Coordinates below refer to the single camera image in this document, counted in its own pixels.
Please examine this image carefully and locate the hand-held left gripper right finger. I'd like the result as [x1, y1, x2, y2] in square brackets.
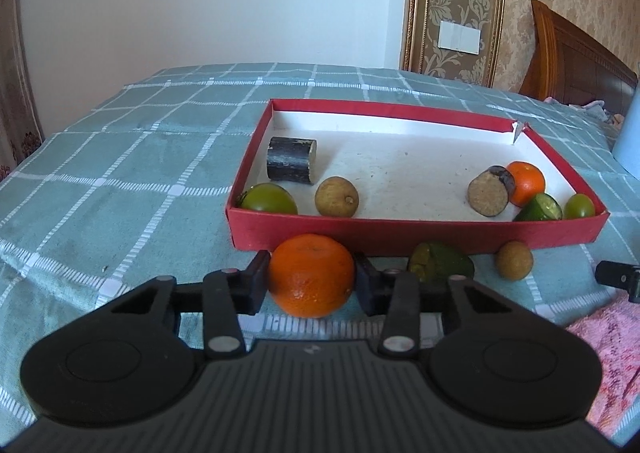
[353, 253, 523, 360]

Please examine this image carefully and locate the dark green torn fruit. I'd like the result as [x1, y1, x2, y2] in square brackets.
[407, 242, 475, 285]

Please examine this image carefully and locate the green checked tablecloth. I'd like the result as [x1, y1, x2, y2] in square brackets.
[0, 63, 640, 434]

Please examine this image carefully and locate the wooden headboard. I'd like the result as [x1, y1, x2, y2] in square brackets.
[518, 0, 639, 121]

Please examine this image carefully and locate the red cardboard box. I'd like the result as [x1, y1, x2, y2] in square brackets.
[225, 99, 611, 257]

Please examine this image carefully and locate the small orange mandarin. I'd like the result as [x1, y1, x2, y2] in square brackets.
[506, 161, 546, 208]

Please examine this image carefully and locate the small green lime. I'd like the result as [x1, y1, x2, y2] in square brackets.
[563, 193, 596, 220]

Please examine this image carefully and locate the patterned brown curtain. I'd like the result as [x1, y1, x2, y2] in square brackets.
[0, 0, 46, 182]

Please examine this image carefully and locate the green cucumber piece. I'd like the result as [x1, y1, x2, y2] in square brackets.
[512, 192, 564, 222]

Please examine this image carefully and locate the white plastic container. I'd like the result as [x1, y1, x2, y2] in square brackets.
[612, 83, 640, 174]

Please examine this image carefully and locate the large orange mandarin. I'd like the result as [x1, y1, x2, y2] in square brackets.
[268, 233, 356, 319]

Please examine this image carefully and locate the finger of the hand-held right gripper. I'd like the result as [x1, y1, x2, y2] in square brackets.
[595, 260, 640, 304]

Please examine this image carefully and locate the pink towel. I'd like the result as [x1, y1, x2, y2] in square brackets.
[565, 292, 640, 440]

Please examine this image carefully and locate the floral bedding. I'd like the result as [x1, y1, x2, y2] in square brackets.
[544, 97, 625, 126]

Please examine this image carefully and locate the dark sugarcane piece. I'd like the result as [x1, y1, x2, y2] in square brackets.
[266, 136, 319, 184]
[467, 165, 517, 218]

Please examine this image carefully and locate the gold wall moulding frame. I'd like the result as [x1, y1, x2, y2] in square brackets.
[399, 0, 509, 88]

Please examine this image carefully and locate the green mandarin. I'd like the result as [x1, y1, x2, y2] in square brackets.
[236, 183, 299, 214]

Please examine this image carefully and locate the brown longan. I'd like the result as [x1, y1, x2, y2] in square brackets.
[314, 176, 360, 219]
[495, 240, 535, 280]

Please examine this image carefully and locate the white wall switch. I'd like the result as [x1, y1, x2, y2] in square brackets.
[438, 20, 482, 54]

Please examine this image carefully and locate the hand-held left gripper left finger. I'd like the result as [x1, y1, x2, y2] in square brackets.
[107, 249, 272, 360]

